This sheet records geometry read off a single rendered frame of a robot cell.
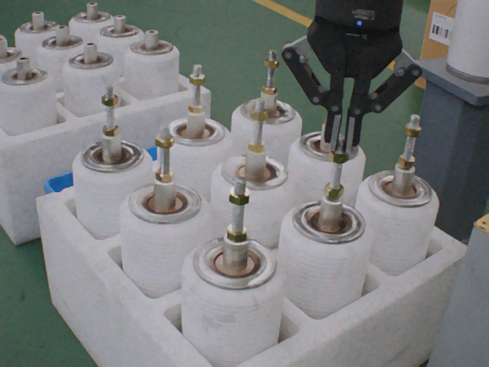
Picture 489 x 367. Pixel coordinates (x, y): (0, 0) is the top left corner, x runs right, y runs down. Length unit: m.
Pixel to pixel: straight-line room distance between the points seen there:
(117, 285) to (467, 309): 0.35
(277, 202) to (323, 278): 0.11
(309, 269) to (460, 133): 0.42
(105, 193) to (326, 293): 0.27
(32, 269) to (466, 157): 0.69
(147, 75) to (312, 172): 0.41
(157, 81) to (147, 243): 0.49
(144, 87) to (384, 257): 0.54
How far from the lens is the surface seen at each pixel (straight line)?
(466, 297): 0.60
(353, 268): 0.62
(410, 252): 0.71
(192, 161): 0.75
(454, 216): 1.03
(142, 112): 1.03
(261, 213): 0.68
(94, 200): 0.71
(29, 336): 0.87
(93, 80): 1.00
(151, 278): 0.65
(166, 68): 1.06
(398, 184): 0.70
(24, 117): 0.97
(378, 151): 1.36
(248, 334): 0.56
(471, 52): 0.94
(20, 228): 1.02
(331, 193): 0.61
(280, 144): 0.83
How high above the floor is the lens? 0.60
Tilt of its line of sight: 31 degrees down
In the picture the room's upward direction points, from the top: 4 degrees clockwise
